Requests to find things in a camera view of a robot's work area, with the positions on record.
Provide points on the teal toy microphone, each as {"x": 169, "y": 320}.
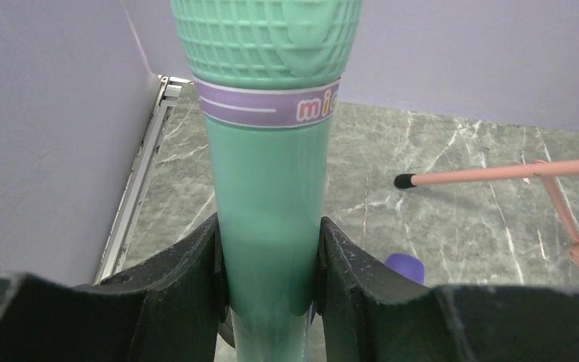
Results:
{"x": 267, "y": 76}

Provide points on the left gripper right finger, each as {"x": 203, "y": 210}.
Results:
{"x": 372, "y": 313}

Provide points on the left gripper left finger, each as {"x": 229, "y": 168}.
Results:
{"x": 167, "y": 308}

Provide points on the purple toy microphone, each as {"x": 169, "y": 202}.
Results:
{"x": 408, "y": 266}

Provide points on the pink music stand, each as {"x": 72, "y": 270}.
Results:
{"x": 547, "y": 172}

